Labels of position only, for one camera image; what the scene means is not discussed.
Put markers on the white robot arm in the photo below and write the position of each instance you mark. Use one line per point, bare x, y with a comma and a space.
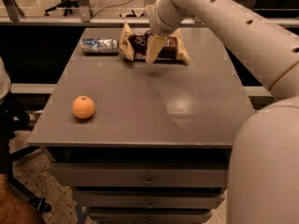
263, 178

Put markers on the metal railing frame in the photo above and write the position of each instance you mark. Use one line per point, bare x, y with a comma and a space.
97, 11

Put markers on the silver blue redbull can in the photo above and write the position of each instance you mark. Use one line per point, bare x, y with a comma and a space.
100, 46

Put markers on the top grey drawer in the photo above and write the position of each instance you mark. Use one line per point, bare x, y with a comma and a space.
137, 175

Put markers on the bottom grey drawer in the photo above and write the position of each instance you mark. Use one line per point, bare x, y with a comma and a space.
149, 216

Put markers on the grey drawer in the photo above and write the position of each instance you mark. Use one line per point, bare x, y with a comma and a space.
137, 175
148, 199
149, 216

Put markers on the middle grey drawer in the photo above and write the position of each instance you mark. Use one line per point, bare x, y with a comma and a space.
148, 199

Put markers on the brown sea salt chip bag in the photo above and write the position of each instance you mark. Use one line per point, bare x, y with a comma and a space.
134, 45

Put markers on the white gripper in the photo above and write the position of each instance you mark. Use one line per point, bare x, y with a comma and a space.
156, 24

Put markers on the orange fruit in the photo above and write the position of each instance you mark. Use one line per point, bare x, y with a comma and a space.
83, 107

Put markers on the black office chair background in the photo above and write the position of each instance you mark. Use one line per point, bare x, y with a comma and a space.
67, 5

